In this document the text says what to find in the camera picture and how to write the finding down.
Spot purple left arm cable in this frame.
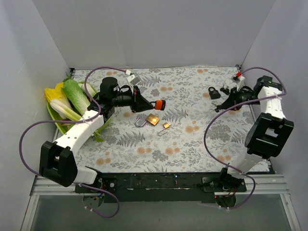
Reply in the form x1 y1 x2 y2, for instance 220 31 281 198
19 66 132 218

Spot floral patterned table mat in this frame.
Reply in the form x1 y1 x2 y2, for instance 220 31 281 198
75 66 254 173

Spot orange and black padlock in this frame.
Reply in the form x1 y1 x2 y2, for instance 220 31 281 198
151 100 166 111

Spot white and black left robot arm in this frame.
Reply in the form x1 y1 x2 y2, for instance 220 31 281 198
39 77 164 193

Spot napa cabbage toy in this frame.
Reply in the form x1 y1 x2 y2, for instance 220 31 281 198
63 79 90 116

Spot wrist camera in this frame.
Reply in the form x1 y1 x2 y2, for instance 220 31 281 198
125 69 141 91
231 72 245 91

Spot bok choy toy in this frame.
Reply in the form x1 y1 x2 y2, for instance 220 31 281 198
78 83 97 102

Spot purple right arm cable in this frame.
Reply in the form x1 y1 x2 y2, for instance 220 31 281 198
198 67 287 209

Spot aluminium frame rail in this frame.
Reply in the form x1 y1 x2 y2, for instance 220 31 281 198
22 173 301 231

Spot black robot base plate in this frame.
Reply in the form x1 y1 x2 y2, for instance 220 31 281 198
93 172 247 203

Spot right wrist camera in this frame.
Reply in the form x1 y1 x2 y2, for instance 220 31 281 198
231 72 245 91

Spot green vegetable tray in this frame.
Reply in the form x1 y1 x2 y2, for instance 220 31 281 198
46 80 114 141

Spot black-headed key bunch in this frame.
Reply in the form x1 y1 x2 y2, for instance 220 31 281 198
220 85 230 95

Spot large brass padlock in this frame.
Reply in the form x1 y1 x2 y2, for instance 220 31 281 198
134 114 160 128

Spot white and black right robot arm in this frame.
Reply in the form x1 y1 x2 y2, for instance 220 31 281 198
210 76 294 191

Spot yellow-leaf cabbage toy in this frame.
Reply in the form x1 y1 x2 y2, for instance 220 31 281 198
44 82 81 121

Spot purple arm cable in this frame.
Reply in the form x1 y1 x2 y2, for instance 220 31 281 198
198 67 287 209
19 66 132 218

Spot black Kaijing padlock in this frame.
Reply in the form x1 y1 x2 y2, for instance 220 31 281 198
208 87 221 100

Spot small brass padlock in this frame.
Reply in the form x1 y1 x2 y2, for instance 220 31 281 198
157 122 171 136

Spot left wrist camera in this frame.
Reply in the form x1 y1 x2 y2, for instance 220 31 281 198
125 69 141 91

